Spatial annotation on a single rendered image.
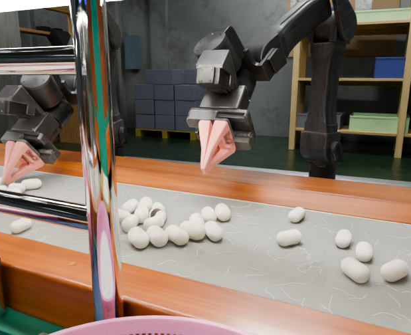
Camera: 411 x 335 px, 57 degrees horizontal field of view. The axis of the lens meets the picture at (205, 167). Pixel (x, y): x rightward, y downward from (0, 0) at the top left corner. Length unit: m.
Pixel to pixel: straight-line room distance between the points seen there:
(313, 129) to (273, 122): 5.27
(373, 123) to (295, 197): 4.41
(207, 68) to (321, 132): 0.40
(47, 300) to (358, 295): 0.30
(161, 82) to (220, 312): 5.62
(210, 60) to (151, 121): 5.46
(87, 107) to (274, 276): 0.27
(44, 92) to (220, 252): 0.48
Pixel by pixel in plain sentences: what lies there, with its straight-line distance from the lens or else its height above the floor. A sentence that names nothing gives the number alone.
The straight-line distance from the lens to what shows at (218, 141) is 0.57.
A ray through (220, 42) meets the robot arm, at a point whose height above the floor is 1.00.
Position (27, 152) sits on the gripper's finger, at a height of 0.81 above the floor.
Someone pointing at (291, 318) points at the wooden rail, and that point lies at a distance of 0.33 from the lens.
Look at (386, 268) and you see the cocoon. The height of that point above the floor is 0.76.
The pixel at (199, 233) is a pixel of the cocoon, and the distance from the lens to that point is 0.49.
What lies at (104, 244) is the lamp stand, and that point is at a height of 0.83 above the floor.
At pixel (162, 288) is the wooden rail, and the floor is 0.76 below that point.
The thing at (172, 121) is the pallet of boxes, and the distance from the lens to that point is 5.84.
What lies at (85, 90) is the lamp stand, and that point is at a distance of 0.27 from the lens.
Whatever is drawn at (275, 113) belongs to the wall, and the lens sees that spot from 6.14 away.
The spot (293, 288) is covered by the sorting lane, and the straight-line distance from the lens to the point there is 0.41.
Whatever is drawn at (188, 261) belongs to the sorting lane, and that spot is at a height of 0.74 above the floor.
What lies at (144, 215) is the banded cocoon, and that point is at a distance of 0.55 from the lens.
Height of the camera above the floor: 0.95
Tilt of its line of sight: 14 degrees down
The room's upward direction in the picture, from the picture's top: straight up
